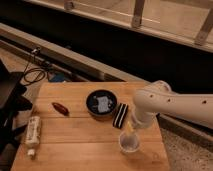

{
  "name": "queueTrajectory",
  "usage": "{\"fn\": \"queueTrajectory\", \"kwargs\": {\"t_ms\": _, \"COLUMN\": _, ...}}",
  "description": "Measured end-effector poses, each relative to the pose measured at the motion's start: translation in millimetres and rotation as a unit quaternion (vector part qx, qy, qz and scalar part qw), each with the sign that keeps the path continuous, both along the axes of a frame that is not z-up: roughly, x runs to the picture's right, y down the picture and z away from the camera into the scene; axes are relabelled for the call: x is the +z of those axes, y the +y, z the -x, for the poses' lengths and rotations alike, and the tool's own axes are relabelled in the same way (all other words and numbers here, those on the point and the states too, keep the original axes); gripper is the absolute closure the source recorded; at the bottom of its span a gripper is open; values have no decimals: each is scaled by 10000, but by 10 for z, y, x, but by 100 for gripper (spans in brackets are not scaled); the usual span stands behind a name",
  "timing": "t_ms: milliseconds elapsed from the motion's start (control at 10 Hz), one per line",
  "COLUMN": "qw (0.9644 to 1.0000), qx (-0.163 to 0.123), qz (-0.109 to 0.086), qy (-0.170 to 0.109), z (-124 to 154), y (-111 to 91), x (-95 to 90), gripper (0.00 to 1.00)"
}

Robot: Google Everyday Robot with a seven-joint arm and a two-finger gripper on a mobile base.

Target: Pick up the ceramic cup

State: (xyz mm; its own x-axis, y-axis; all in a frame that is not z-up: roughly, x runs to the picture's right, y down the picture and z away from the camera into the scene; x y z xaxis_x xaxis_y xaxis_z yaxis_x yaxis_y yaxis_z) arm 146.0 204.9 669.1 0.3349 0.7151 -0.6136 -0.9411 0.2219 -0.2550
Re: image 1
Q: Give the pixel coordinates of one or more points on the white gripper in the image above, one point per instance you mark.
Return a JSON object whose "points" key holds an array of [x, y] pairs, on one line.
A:
{"points": [[139, 120]]}

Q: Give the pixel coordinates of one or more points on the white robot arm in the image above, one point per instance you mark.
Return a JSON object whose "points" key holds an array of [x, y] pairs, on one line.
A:
{"points": [[159, 98]]}

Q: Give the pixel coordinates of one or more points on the black white striped block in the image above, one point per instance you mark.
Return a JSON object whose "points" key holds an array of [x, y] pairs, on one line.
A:
{"points": [[120, 115]]}

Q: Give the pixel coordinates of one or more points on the crumpled foil wrapper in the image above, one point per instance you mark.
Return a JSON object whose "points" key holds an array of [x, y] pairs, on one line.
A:
{"points": [[103, 104]]}

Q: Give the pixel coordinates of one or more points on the black round bowl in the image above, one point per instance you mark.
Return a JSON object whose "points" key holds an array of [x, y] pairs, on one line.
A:
{"points": [[91, 102]]}

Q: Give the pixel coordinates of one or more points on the dark red chili pepper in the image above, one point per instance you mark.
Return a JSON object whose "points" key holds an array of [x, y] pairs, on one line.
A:
{"points": [[60, 108]]}

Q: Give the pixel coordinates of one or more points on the blue box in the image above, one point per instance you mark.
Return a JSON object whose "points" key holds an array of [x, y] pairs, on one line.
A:
{"points": [[57, 78]]}

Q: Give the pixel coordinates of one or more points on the white toothpaste tube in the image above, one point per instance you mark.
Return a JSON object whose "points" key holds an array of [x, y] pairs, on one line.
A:
{"points": [[32, 138]]}

